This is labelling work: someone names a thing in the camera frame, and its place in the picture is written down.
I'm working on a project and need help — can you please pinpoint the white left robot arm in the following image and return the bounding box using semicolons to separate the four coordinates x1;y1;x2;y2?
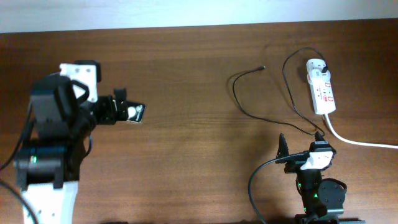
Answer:
14;75;128;223

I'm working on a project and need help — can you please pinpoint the white power strip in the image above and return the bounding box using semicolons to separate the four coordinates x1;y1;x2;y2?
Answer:
305;58;337;115

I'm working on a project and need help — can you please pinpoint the white usb charger adapter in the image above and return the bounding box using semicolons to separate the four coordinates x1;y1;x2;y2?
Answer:
306;58;331;85

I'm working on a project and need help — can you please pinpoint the white power strip cord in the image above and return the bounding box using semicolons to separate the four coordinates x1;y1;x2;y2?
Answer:
323;113;398;149

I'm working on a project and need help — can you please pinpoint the black smartphone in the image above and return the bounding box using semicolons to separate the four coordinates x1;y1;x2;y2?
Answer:
120;101;146;123

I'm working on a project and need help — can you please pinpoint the black charging cable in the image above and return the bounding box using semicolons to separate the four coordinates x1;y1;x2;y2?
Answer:
232;47;329;138

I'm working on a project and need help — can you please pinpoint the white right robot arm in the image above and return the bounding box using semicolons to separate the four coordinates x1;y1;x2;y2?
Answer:
276;133;347;223

